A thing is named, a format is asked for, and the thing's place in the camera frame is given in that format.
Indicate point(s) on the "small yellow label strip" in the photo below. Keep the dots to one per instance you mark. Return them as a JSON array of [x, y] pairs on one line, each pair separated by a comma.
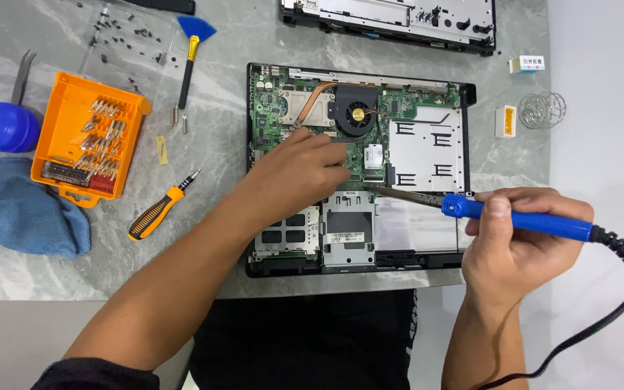
[[161, 150]]

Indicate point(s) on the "black laptop cooling fan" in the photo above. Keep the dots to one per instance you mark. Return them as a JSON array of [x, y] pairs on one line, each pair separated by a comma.
[[356, 112]]

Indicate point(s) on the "clear plastic lid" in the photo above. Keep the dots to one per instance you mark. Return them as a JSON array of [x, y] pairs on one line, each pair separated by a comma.
[[128, 49]]

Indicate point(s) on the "loose metal screwdriver bit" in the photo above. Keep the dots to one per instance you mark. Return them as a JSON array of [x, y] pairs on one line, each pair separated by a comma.
[[174, 115], [184, 124]]

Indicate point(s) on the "metal coil soldering iron stand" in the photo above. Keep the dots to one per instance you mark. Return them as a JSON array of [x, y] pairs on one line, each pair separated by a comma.
[[542, 110]]

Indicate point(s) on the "person's right hand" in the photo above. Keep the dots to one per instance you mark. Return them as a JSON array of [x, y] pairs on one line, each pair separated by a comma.
[[512, 260]]

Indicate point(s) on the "person's black shorts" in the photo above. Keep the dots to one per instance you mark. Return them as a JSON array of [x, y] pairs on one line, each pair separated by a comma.
[[301, 341]]

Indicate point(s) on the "copper heat pipe with plate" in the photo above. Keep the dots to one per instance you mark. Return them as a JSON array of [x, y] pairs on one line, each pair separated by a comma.
[[306, 105]]

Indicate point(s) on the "white tray with yellow rosin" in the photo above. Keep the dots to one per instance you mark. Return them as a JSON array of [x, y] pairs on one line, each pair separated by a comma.
[[506, 121]]

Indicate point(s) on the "orange and black screwdriver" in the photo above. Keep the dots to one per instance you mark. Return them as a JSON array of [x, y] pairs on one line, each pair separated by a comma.
[[157, 211]]

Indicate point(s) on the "blue microfibre cloth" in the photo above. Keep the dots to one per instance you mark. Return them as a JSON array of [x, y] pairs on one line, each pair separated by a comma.
[[30, 211]]

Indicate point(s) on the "grey metal tweezers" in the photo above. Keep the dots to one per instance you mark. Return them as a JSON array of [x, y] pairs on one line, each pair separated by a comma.
[[22, 76]]

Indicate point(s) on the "scatter of small black screws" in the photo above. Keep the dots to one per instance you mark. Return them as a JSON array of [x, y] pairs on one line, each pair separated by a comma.
[[122, 38]]

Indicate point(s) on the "set of metal screwdriver bits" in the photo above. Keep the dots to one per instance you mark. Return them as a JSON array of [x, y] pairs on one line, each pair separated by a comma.
[[101, 141]]

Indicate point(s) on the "person's left hand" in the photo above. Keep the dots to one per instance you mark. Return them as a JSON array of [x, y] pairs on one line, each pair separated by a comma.
[[290, 173]]

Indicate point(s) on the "orange screwdriver bit case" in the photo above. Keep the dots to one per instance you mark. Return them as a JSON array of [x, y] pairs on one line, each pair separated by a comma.
[[63, 114]]

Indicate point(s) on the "person's black sleeve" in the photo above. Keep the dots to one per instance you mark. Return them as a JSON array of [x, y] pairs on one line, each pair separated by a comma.
[[95, 376]]

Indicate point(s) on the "open black laptop base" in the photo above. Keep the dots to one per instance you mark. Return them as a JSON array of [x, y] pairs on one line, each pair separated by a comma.
[[426, 146]]

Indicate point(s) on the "flat black object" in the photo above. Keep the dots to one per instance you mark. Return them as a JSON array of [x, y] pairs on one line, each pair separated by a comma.
[[163, 5]]

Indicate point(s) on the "person's left fingers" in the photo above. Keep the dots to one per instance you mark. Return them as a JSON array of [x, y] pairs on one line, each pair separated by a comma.
[[328, 157]]

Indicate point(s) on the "blue rubber air blower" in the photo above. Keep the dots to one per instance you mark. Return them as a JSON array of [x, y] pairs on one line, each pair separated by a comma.
[[6, 127]]

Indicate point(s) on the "small white cardboard box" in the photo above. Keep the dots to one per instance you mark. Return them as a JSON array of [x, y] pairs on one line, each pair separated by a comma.
[[527, 64]]

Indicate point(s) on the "black laptop top cover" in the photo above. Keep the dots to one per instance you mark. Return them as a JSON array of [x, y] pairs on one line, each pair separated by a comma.
[[398, 19]]

